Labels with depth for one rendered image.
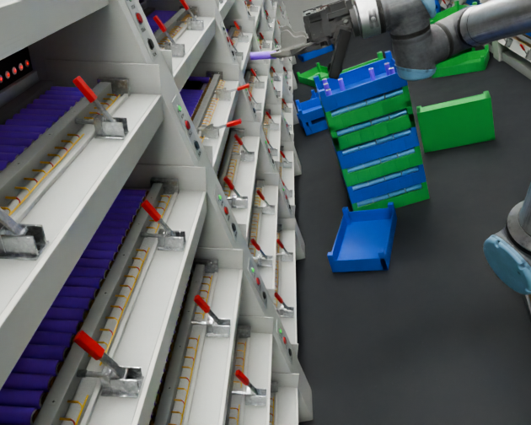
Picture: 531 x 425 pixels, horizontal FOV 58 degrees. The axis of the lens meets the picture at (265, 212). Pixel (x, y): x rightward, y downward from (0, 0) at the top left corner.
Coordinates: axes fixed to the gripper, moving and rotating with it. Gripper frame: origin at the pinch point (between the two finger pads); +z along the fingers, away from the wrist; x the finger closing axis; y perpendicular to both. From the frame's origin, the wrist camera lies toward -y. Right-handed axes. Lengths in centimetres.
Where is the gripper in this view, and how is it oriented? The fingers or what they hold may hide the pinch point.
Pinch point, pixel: (276, 55)
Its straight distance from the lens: 122.6
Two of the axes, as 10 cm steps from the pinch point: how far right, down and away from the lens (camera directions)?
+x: -0.6, 5.3, -8.5
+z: -9.5, 2.4, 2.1
